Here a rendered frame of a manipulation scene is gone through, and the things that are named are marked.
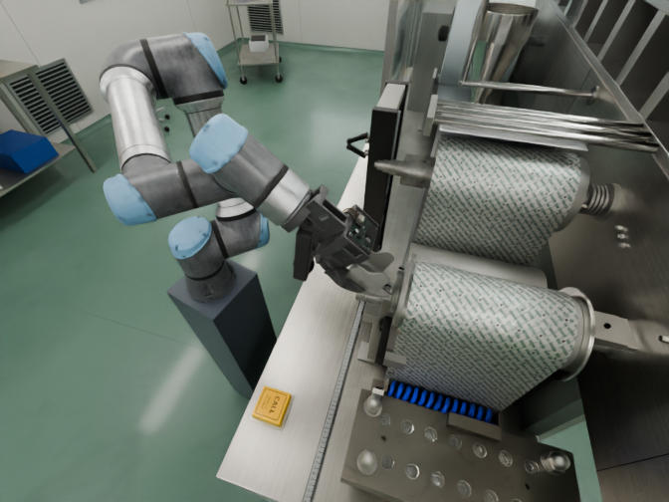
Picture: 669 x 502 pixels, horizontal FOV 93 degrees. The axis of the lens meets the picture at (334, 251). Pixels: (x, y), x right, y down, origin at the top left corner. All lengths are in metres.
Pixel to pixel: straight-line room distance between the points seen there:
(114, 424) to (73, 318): 0.79
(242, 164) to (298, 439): 0.62
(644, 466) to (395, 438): 0.35
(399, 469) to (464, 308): 0.33
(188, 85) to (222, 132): 0.41
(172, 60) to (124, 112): 0.20
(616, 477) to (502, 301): 0.28
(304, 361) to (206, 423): 1.05
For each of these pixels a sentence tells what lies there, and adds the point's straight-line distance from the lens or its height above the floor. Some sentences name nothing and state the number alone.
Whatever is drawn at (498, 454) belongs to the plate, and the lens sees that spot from 0.75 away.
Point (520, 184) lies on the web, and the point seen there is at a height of 1.38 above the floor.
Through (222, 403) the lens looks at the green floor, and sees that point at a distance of 1.87.
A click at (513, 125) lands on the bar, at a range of 0.65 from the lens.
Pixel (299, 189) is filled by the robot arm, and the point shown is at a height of 1.45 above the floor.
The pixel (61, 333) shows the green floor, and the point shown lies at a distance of 2.51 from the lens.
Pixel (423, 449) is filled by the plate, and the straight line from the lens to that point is 0.71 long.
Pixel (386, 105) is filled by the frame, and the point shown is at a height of 1.44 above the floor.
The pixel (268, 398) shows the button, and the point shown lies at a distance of 0.84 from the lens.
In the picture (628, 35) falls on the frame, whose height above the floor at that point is 1.51.
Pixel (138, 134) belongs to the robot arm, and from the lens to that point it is 0.62.
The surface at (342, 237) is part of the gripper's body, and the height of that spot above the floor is 1.41.
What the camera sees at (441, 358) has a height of 1.18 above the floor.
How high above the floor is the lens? 1.71
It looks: 48 degrees down
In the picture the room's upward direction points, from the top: straight up
